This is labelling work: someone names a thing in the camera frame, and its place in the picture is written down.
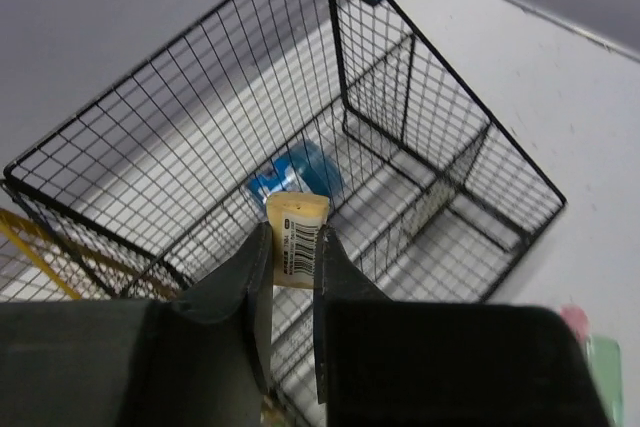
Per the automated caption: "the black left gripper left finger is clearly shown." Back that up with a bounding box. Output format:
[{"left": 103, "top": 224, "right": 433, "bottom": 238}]
[{"left": 1, "top": 223, "right": 273, "bottom": 426}]

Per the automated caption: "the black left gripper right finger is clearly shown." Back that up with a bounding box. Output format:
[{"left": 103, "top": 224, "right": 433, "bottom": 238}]
[{"left": 313, "top": 226, "right": 609, "bottom": 426}]

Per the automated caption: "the beige eraser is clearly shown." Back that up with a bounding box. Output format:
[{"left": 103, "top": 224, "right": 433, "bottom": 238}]
[{"left": 266, "top": 191, "right": 330, "bottom": 289}]

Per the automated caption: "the pink translucent highlighter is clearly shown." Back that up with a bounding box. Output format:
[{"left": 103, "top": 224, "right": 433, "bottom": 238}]
[{"left": 560, "top": 304, "right": 590, "bottom": 343}]

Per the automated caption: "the blue tape box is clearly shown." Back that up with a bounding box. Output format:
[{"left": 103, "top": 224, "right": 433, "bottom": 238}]
[{"left": 246, "top": 140, "right": 343, "bottom": 215}]

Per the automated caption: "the green translucent highlighter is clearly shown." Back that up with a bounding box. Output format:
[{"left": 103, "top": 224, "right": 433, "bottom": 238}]
[{"left": 585, "top": 335, "right": 624, "bottom": 426}]

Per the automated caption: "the grey eraser block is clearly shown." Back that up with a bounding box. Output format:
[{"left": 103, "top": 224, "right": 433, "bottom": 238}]
[{"left": 404, "top": 179, "right": 456, "bottom": 237}]

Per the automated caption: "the gold wire basket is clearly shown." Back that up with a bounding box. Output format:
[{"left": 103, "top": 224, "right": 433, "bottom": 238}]
[{"left": 0, "top": 206, "right": 191, "bottom": 303}]

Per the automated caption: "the black wire basket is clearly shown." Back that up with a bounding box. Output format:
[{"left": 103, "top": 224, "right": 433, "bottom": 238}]
[{"left": 3, "top": 0, "right": 566, "bottom": 426}]

